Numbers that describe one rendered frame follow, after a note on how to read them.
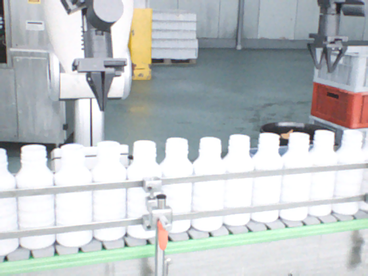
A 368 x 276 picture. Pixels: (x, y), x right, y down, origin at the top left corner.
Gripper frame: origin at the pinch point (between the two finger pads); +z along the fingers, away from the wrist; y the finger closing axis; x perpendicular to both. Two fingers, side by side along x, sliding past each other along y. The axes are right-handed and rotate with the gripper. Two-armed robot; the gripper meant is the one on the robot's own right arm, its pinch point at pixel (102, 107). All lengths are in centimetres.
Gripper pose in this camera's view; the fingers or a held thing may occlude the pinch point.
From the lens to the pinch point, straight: 108.1
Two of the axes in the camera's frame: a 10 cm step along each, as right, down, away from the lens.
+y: 9.4, -0.6, 3.5
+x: -3.4, 0.7, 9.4
